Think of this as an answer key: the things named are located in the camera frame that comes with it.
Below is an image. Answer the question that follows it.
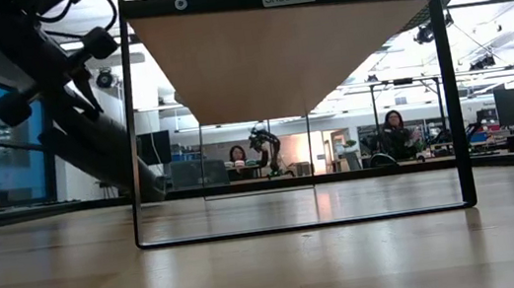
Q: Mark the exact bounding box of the black-framed wooden shelf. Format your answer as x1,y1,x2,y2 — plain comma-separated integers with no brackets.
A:
102,0,479,253

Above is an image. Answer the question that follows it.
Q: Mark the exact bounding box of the person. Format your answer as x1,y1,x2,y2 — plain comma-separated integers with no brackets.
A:
226,142,260,172
371,106,427,167

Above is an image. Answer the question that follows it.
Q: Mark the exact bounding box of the small black monitor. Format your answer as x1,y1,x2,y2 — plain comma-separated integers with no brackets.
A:
134,129,174,169

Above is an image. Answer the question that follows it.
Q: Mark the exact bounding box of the black ceiling spotlight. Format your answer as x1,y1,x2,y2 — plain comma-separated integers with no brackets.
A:
411,8,456,46

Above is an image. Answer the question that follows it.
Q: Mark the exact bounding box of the black metal rig frame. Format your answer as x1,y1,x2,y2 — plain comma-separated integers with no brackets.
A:
367,72,447,130

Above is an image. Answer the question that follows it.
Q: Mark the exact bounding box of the round black ceiling camera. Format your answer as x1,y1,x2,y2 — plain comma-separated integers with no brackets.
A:
93,65,117,91

